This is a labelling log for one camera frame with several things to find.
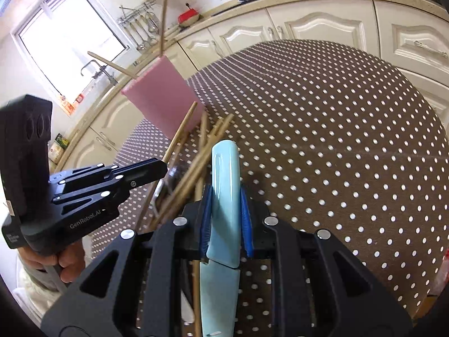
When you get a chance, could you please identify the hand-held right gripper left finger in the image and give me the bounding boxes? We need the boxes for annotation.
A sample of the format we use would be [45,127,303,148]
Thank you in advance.
[40,184,214,337]

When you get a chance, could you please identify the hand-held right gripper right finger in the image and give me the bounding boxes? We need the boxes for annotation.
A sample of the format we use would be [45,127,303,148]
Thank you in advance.
[240,186,413,337]

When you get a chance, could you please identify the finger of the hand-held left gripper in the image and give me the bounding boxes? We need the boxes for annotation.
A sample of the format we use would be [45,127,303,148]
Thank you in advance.
[52,171,168,215]
[48,159,168,187]

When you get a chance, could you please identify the metal spoon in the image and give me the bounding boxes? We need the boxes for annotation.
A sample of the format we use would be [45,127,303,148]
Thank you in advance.
[152,179,169,218]

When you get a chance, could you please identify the bunch of wooden chopsticks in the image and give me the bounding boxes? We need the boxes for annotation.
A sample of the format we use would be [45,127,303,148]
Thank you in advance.
[135,101,235,232]

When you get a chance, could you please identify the pink cup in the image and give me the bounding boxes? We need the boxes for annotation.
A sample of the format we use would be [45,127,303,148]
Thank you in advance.
[121,54,206,140]

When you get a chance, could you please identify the person's left forearm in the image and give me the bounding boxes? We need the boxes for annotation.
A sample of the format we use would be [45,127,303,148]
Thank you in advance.
[12,268,67,327]

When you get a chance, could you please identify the person's left hand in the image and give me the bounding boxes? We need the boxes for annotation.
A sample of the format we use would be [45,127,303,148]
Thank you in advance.
[19,242,86,285]

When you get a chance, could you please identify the glass jar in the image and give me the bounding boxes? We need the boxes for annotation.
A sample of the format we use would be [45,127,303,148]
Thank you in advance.
[49,142,65,164]

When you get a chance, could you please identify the orange bottle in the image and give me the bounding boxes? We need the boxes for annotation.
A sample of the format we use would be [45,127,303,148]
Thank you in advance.
[58,93,85,115]

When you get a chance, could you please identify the metal faucet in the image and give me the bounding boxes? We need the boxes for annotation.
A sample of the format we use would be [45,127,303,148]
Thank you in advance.
[80,59,118,85]

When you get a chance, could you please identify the window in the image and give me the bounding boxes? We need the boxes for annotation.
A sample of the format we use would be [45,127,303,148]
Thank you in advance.
[12,0,129,95]

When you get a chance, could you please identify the red container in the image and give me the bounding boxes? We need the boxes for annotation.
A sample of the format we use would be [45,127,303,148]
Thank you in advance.
[177,3,203,26]

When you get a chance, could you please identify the cream lower kitchen cabinets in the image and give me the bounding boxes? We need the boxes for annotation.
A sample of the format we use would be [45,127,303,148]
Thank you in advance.
[52,0,449,183]

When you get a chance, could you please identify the wall utensil rack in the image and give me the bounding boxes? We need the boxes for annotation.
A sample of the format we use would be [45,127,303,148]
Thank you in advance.
[117,0,162,51]

